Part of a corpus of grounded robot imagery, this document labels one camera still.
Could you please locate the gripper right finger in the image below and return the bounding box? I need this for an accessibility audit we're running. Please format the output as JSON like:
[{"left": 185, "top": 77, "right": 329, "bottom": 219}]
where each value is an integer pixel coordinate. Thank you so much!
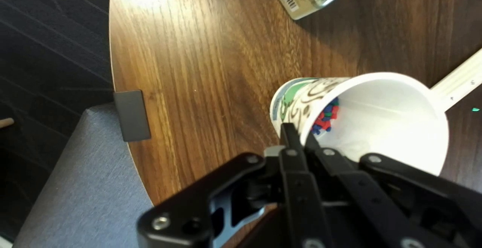
[{"left": 304, "top": 134, "right": 482, "bottom": 248}]

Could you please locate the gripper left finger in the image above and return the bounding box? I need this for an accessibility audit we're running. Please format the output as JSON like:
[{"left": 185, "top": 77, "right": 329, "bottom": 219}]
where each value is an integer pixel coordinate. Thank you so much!
[{"left": 136, "top": 123, "right": 334, "bottom": 248}]

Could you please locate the printed white paper cup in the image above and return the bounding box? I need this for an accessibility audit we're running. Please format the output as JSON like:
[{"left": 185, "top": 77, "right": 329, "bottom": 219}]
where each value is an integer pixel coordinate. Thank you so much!
[{"left": 270, "top": 72, "right": 450, "bottom": 177}]

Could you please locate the dark grey flat block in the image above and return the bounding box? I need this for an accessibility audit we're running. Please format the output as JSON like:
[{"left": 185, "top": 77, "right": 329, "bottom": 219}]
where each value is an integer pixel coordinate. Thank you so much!
[{"left": 113, "top": 90, "right": 152, "bottom": 142}]

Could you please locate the heap of small coloured beads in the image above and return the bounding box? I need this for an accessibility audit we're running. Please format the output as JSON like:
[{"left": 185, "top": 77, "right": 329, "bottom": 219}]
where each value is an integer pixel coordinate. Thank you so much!
[{"left": 311, "top": 97, "right": 340, "bottom": 135}]

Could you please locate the grey upholstered seat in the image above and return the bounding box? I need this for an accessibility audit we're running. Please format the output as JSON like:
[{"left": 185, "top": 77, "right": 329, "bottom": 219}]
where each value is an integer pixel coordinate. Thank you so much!
[{"left": 13, "top": 103, "right": 155, "bottom": 248}]

